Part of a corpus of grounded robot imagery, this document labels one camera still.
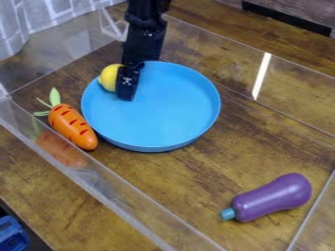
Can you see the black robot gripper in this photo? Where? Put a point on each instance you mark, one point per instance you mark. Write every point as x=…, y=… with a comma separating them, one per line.
x=143, y=44

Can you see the yellow toy lemon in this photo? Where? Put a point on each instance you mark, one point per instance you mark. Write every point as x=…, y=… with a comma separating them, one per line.
x=108, y=75

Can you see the blue round tray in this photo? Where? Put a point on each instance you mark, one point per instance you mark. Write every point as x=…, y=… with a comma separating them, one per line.
x=175, y=107

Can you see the orange toy carrot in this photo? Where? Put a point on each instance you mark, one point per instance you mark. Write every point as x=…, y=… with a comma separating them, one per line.
x=67, y=121

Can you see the purple toy eggplant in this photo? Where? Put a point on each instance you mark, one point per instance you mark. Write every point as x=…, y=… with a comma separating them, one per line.
x=284, y=193

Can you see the blue plastic crate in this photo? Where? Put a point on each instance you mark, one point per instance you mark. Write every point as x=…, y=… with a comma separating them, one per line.
x=13, y=237

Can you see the clear acrylic corner bracket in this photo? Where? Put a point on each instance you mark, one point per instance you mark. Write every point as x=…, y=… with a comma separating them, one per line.
x=112, y=28

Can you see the clear acrylic barrier wall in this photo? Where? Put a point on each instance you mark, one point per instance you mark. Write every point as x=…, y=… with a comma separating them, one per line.
x=156, y=202

